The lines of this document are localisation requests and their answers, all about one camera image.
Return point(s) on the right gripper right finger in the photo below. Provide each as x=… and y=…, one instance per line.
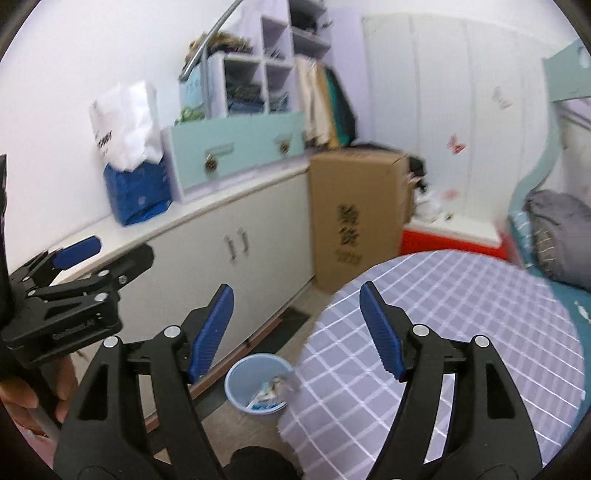
x=490, y=434

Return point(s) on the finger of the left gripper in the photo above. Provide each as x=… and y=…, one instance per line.
x=43, y=269
x=115, y=275

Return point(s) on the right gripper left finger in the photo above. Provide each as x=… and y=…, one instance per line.
x=104, y=435

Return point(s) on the light blue trash bin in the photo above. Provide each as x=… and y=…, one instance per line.
x=260, y=385

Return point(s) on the blue shopping bag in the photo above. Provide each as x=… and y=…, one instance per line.
x=139, y=195

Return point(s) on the purple checked tablecloth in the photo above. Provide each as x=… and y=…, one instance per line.
x=339, y=420

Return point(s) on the teal drawer unit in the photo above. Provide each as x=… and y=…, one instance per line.
x=198, y=152

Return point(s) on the white low cabinet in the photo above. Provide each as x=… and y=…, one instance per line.
x=254, y=235

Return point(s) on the white plastic bag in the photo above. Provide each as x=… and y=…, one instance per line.
x=125, y=125

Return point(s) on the red storage box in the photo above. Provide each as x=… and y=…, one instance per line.
x=453, y=232

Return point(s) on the white cube shelf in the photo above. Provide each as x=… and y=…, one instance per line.
x=244, y=64

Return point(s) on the grey folded blanket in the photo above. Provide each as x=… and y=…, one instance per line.
x=561, y=236

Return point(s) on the tall cardboard box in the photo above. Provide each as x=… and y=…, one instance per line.
x=359, y=204

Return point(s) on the hanging clothes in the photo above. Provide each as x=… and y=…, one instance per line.
x=329, y=121

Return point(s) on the teal bed headboard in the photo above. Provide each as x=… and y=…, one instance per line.
x=566, y=79

